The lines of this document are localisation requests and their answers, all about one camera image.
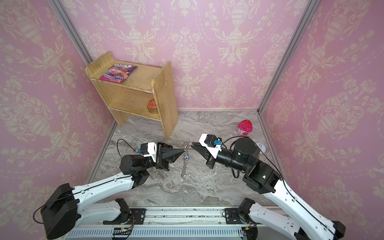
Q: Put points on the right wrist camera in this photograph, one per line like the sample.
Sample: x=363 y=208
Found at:
x=211 y=143

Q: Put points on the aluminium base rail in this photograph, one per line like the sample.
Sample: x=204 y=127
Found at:
x=183 y=216

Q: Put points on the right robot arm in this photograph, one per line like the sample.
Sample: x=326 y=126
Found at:
x=301 y=221

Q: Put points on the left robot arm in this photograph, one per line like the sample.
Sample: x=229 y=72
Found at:
x=69 y=207

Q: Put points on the red lid tin can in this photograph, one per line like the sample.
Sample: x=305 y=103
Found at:
x=152 y=107

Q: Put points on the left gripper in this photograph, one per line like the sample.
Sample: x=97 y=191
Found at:
x=161 y=163

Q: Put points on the wooden shelf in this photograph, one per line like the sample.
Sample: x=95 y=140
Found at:
x=132 y=95

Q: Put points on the pink lid cup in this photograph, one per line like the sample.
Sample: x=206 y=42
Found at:
x=245 y=128

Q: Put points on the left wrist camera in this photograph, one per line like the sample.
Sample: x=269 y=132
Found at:
x=148 y=150

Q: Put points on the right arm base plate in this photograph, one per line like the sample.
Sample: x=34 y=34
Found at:
x=235 y=216

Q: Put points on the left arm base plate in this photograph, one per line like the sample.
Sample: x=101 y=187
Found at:
x=138 y=216

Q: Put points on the white round container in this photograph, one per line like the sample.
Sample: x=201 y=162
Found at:
x=262 y=147

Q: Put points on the purple snack packet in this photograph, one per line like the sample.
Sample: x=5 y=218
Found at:
x=117 y=73

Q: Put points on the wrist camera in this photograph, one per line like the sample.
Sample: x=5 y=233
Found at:
x=211 y=143
x=148 y=150

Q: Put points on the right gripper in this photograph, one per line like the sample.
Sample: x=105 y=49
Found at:
x=210 y=155

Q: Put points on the perforated cable tray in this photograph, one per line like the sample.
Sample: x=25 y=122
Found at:
x=156 y=233

